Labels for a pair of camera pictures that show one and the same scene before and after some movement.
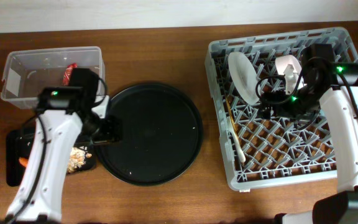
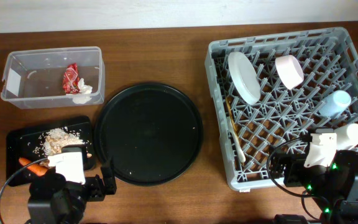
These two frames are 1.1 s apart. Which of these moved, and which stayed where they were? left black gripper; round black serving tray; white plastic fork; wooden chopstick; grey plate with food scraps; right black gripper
Moved: left black gripper; right black gripper
Stayed: grey plate with food scraps; wooden chopstick; round black serving tray; white plastic fork
